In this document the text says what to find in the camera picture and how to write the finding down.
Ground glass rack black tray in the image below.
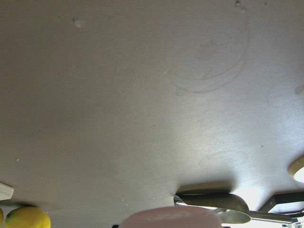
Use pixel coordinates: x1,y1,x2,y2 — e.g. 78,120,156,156
258,191,304,214

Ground metal scoop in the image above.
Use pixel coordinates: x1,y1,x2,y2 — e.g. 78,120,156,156
173,193,292,225

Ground pink cup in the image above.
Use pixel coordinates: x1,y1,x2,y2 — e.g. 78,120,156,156
119,206,222,228

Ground wooden cutting board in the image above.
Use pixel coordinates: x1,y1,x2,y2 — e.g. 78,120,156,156
0,183,14,201

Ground yellow lemon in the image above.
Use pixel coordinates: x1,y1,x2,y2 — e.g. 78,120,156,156
4,206,51,228
0,209,4,228

